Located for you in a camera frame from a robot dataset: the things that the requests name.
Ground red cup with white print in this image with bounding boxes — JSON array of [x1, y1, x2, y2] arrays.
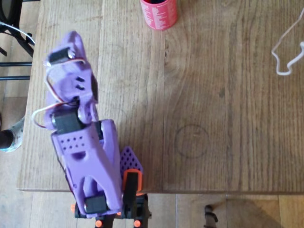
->
[[139, 0, 178, 31]]

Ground black chair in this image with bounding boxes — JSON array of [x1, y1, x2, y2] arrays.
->
[[0, 0, 36, 81]]

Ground person in black clothing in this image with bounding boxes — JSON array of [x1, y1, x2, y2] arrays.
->
[[0, 115, 26, 153]]

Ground black and orange clamp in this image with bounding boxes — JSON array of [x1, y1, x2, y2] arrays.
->
[[115, 169, 152, 228], [70, 203, 114, 228]]

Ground white red servo cable loop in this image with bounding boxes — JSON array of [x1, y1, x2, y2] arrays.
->
[[31, 100, 79, 129], [43, 58, 86, 97]]

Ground white cable on chair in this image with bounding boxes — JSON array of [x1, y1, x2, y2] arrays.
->
[[0, 20, 36, 46]]

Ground purple perforated base plate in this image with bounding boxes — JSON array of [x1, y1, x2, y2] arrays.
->
[[119, 146, 144, 175]]

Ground long white cable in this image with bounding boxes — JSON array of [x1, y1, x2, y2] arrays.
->
[[271, 8, 304, 76]]

